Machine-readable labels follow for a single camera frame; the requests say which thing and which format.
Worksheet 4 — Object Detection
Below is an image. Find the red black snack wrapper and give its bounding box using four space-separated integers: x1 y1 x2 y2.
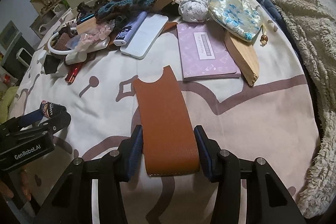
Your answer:
40 101 67 119

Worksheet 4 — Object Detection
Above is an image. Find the white plastic ring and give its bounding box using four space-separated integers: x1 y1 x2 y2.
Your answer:
47 31 79 56

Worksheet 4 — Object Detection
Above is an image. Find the brown bandage tape roll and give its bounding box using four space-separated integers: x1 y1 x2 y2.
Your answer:
52 33 71 51

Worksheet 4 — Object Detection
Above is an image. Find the brown leather pouch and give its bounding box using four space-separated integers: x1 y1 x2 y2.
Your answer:
133 66 200 176

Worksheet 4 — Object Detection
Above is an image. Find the person left hand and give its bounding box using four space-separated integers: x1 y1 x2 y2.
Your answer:
1 165 32 201

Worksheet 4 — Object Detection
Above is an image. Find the small white heater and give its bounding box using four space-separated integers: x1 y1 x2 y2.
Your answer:
16 48 32 68

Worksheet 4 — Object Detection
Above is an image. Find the patterned bed sheet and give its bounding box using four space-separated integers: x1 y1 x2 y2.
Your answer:
10 7 319 223

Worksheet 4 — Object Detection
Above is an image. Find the clear bag of pink bits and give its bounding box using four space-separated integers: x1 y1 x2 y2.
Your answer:
66 23 114 53

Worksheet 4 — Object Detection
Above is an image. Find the purple anime power bank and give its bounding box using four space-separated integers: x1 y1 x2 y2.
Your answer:
113 11 147 47

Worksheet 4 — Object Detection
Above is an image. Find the wooden board piece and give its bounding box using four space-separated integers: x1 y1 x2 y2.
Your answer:
224 31 260 86

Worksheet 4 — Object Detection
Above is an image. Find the pink notebook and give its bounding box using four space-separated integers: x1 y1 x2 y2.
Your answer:
177 21 241 81

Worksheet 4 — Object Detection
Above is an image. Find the crocheted yarn scarf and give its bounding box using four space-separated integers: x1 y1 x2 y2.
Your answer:
76 0 157 25

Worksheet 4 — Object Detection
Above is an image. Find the white phone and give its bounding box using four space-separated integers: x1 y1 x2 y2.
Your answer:
120 14 169 60

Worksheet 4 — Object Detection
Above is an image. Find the floral brocade pouch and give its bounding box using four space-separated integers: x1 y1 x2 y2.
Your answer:
207 0 263 43

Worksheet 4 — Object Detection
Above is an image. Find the white crumpled ball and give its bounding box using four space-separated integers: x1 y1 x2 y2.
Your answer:
178 0 209 23

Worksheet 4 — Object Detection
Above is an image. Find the beige knitted blanket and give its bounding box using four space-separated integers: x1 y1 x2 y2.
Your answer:
271 0 335 218

